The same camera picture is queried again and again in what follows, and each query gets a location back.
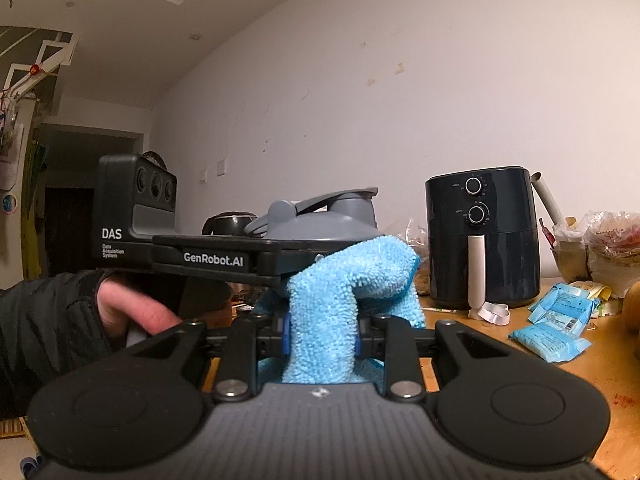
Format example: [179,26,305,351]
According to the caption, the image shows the grey bottle lid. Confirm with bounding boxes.
[245,187,381,246]

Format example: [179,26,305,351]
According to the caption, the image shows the yellow round fruit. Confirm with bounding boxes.
[621,280,640,331]

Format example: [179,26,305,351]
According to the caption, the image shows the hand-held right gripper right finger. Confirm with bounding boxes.
[355,313,522,402]

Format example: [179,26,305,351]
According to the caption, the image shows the blue wipe packet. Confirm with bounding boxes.
[529,295,586,336]
[509,321,592,362]
[542,282,601,318]

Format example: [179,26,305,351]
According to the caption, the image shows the black air fryer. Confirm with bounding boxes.
[425,166,542,310]

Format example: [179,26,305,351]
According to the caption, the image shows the white elastic band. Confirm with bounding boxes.
[468,302,511,325]

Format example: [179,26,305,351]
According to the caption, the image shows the clear plastic food bag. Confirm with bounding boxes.
[582,210,640,298]

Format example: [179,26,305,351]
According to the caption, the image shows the yellow packets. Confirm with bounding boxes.
[570,280,613,318]

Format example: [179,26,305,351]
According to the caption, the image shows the person's left hand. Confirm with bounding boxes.
[97,277,183,341]

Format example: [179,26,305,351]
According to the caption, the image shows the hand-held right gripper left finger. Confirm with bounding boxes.
[122,312,292,402]

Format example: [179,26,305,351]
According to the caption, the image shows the blue microfiber cloth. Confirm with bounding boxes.
[257,234,426,385]

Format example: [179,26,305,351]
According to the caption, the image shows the white rolled paper tube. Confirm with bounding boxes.
[530,172,566,226]

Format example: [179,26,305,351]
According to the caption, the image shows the plastic bag of brown flakes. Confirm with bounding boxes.
[402,217,431,296]

